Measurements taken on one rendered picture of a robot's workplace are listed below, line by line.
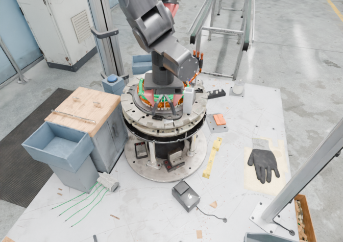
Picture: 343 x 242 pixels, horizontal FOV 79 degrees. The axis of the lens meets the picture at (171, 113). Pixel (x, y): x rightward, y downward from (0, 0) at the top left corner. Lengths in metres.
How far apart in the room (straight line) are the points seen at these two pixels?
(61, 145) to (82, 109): 0.15
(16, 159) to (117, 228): 1.60
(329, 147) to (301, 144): 1.77
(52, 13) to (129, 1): 2.46
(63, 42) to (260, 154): 2.57
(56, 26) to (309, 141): 2.96
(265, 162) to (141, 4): 0.81
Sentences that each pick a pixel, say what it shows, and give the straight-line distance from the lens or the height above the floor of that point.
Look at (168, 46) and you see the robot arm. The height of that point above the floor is 1.38.
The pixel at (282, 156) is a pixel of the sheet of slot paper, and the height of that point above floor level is 0.78.
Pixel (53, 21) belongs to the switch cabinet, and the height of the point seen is 0.68.
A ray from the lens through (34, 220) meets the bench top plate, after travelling 0.98.
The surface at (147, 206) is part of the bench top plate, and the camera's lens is 0.87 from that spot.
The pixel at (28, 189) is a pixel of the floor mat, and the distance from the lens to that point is 2.07.
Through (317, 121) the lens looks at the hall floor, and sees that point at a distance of 2.66.
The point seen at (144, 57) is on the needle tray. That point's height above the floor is 1.05.
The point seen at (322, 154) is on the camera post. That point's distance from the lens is 0.58.
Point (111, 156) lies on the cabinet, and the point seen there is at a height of 0.84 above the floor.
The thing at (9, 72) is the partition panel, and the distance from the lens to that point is 3.17.
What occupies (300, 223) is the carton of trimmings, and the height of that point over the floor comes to 0.14.
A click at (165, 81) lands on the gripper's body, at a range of 0.54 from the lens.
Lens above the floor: 1.59
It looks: 45 degrees down
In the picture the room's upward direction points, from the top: straight up
